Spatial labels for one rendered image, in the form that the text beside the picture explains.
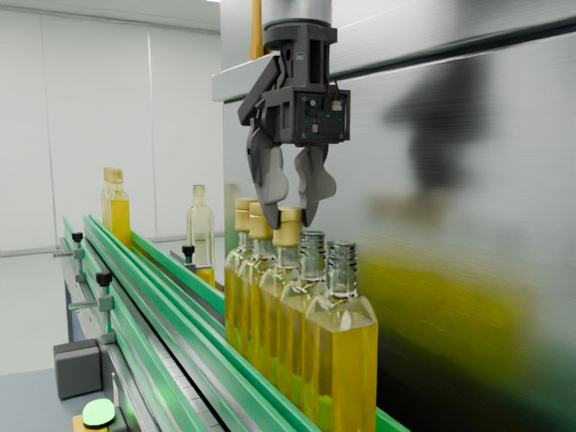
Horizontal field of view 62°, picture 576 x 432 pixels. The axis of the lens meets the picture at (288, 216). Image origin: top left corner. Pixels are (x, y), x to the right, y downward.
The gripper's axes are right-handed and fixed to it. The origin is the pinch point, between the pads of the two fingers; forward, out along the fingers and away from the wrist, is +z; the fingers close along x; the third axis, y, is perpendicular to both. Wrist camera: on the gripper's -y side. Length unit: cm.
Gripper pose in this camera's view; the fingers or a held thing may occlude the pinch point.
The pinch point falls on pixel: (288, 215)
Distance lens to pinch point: 56.4
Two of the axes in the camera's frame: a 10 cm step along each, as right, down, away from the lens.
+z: 0.0, 9.9, 1.4
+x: 8.8, -0.7, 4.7
